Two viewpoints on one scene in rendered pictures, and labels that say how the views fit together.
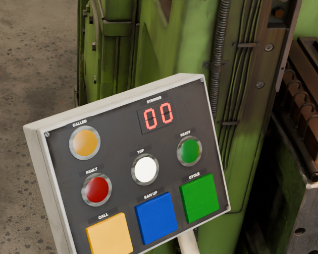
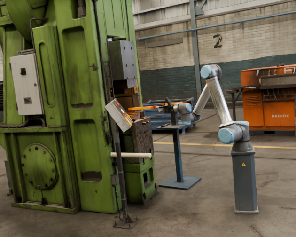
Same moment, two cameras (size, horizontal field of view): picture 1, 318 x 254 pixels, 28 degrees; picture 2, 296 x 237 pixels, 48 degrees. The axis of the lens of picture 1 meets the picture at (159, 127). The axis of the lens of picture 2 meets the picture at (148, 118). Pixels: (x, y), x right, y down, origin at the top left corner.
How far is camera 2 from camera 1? 2.55 m
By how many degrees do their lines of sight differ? 54
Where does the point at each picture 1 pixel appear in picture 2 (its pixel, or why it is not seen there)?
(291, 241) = (136, 139)
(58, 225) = (120, 119)
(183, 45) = (102, 103)
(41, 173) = (112, 112)
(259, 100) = not seen: hidden behind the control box
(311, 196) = (136, 124)
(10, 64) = not seen: outside the picture
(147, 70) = (76, 135)
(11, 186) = (30, 224)
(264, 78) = not seen: hidden behind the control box
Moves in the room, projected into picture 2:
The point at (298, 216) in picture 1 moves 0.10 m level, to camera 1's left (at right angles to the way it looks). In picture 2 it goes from (136, 131) to (129, 133)
